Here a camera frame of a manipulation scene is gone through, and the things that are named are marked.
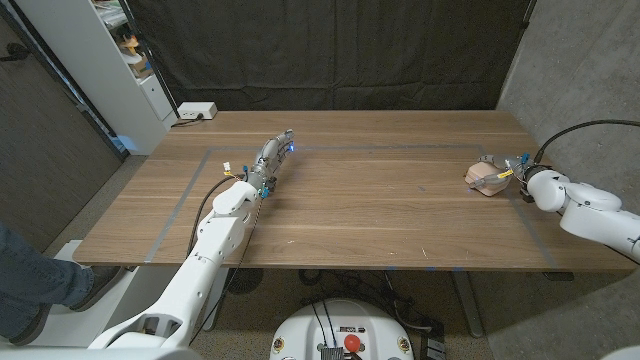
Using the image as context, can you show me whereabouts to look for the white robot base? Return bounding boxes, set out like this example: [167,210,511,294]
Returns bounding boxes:
[268,298,415,360]

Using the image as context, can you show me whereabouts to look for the tangled black floor cables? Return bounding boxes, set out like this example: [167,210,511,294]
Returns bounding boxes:
[299,269,436,331]

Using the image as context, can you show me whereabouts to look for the white power strip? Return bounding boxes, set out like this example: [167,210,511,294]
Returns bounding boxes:
[177,101,219,121]

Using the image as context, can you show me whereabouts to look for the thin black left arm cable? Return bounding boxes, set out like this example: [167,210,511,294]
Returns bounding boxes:
[189,197,264,346]

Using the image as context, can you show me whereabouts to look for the black backdrop stand pole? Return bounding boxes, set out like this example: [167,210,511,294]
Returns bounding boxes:
[117,0,180,119]

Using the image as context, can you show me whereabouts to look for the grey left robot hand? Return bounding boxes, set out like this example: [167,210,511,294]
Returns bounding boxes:
[247,128,296,197]

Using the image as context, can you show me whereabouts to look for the black door handle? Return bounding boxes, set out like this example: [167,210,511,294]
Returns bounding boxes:
[0,42,30,62]

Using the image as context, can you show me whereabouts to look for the cardboard box on shelf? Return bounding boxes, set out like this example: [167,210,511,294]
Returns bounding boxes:
[130,54,154,79]

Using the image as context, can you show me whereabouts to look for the white floor platform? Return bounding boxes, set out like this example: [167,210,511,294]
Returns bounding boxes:
[29,239,161,347]

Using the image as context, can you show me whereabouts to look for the black round floor object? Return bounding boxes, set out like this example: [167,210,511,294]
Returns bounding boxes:
[224,268,265,295]

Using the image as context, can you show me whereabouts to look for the grey table leg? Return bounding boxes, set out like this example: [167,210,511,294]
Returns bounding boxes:
[201,267,231,332]
[449,269,485,339]

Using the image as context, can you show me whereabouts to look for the small tan wooden object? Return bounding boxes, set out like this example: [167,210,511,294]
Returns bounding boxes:
[464,160,512,198]

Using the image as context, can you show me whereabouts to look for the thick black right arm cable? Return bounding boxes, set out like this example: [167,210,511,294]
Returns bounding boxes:
[533,118,640,164]

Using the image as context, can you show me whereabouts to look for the white shelf cabinet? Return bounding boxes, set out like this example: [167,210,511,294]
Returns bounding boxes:
[14,0,179,156]

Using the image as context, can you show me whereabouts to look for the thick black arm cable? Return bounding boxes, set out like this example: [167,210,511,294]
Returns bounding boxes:
[533,118,640,164]
[185,174,246,259]

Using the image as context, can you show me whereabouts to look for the black backdrop curtain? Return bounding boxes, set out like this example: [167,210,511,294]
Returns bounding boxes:
[124,0,536,112]

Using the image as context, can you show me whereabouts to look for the person leg in jeans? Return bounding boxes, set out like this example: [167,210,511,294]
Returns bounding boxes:
[0,222,96,341]

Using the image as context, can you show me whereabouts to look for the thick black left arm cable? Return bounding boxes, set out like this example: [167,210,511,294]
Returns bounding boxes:
[185,174,246,259]

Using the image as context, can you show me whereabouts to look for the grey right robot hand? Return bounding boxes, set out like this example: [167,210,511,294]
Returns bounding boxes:
[467,153,536,191]

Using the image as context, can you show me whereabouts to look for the dark shoe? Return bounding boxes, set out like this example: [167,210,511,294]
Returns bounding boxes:
[69,265,124,312]
[8,303,51,347]

